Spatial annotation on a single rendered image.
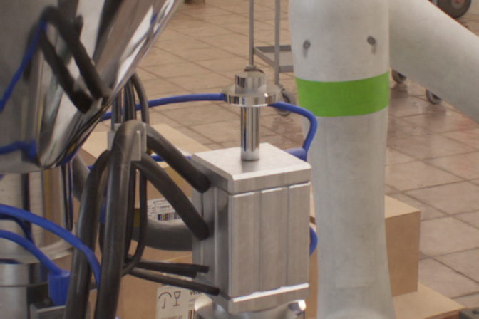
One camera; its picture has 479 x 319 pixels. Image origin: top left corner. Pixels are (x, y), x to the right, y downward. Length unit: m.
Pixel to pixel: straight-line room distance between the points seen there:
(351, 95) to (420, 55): 0.19
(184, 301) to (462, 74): 1.82
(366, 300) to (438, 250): 2.97
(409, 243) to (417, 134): 2.37
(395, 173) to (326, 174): 3.90
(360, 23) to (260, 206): 0.91
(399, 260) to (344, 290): 2.14
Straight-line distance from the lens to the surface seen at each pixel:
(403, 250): 3.76
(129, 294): 3.33
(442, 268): 4.45
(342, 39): 1.52
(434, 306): 3.74
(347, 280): 1.62
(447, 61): 1.71
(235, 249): 0.63
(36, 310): 0.59
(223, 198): 0.63
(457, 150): 5.85
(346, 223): 1.60
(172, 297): 3.39
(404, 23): 1.70
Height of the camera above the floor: 1.59
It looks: 16 degrees down
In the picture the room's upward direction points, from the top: straight up
